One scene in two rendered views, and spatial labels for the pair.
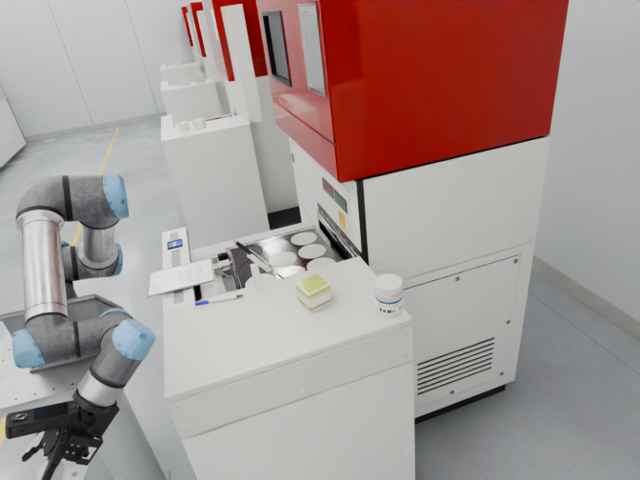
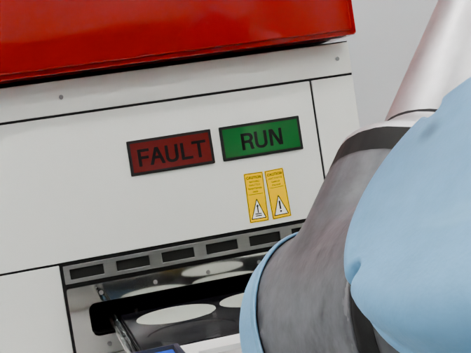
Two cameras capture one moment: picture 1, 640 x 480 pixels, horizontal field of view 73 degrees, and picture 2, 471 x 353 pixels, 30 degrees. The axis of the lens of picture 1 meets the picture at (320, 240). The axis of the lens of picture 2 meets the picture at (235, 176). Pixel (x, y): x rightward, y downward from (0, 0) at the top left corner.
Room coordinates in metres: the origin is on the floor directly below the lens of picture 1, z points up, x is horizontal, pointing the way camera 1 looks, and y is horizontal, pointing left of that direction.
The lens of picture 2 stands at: (1.34, 1.15, 1.12)
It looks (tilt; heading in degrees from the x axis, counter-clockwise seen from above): 3 degrees down; 271
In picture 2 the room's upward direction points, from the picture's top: 9 degrees counter-clockwise
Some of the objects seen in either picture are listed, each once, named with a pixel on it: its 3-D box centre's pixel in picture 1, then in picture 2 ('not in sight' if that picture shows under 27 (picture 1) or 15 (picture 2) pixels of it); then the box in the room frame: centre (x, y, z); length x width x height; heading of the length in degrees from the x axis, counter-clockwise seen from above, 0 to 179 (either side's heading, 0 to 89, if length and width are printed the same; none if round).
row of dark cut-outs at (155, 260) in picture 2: (336, 228); (221, 246); (1.41, -0.07, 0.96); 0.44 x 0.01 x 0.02; 15
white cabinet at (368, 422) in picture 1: (282, 380); not in sight; (1.24, 0.22, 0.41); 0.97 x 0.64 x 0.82; 15
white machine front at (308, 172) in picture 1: (321, 195); (87, 225); (1.58, -0.03, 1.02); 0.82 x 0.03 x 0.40; 15
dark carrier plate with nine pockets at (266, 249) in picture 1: (284, 259); (282, 313); (1.34, 0.14, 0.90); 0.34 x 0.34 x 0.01; 15
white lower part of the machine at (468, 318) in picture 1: (402, 295); not in sight; (1.67, -0.36, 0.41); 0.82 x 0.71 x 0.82; 15
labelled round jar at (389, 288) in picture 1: (389, 296); not in sight; (0.90, -0.16, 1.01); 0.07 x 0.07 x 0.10
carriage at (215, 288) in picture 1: (212, 289); not in sight; (1.26, 0.39, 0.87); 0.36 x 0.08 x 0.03; 15
